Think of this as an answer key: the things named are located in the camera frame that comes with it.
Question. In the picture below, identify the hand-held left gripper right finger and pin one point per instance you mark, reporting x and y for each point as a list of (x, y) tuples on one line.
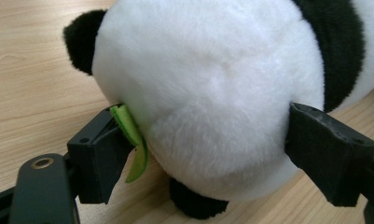
[(327, 152)]

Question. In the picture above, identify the panda plush toy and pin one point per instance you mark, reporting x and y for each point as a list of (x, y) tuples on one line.
[(206, 93)]

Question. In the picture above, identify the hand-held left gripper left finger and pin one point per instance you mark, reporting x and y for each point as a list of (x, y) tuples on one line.
[(100, 161)]

